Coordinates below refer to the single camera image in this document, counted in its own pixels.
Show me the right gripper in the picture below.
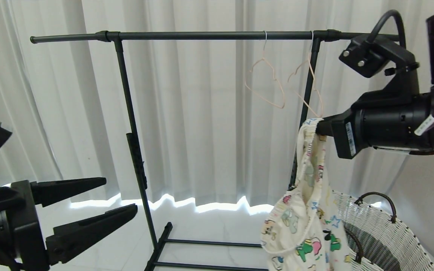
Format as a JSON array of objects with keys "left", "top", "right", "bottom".
[{"left": 331, "top": 94, "right": 434, "bottom": 159}]

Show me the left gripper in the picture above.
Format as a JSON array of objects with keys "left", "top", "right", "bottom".
[{"left": 0, "top": 177, "right": 138, "bottom": 271}]

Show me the pink clothes hanger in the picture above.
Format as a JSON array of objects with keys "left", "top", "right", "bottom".
[
  {"left": 287, "top": 31, "right": 324, "bottom": 118},
  {"left": 245, "top": 31, "right": 286, "bottom": 110}
]

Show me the cream printed garment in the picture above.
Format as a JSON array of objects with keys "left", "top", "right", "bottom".
[{"left": 260, "top": 118, "right": 353, "bottom": 271}]

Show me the white laundry basket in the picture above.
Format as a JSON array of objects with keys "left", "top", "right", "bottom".
[{"left": 332, "top": 191, "right": 434, "bottom": 271}]

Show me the black clothes rack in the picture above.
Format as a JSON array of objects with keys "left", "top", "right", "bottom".
[{"left": 30, "top": 29, "right": 400, "bottom": 271}]

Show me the white curtain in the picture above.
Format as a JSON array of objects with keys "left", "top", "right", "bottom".
[{"left": 0, "top": 0, "right": 434, "bottom": 217}]

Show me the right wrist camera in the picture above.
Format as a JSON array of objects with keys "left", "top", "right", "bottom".
[{"left": 339, "top": 33, "right": 421, "bottom": 97}]

